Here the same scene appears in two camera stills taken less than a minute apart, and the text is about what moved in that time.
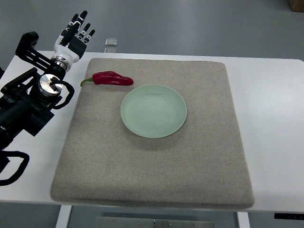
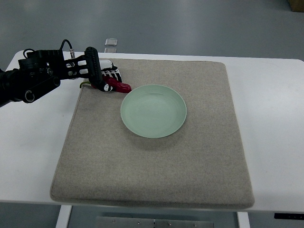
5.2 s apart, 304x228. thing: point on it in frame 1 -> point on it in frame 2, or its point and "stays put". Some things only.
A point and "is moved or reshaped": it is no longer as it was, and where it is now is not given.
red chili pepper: [109, 78] is moved or reshaped
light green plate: [153, 110] stays put
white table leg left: [63, 216] stays put
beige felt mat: [203, 165] stays put
